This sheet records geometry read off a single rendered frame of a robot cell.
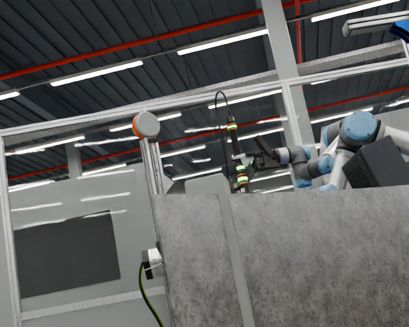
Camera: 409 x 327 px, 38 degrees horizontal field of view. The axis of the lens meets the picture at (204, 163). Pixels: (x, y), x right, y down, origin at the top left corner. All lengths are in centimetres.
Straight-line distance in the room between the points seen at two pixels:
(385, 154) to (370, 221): 118
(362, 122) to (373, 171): 53
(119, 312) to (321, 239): 272
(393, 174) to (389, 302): 119
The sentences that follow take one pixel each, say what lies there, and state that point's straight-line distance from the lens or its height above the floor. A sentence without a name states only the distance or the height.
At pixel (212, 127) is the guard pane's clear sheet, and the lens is 346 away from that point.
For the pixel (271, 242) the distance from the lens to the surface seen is 61.
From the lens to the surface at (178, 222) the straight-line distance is 53.
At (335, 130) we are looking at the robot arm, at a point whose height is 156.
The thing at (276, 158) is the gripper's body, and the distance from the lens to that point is 271.
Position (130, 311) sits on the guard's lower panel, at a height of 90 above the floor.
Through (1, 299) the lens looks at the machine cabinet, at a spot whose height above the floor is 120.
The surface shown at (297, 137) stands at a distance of 348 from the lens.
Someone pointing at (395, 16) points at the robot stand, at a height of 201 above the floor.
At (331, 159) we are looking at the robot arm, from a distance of 263.
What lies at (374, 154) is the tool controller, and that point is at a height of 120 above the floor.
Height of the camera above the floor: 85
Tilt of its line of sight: 13 degrees up
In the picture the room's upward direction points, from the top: 11 degrees counter-clockwise
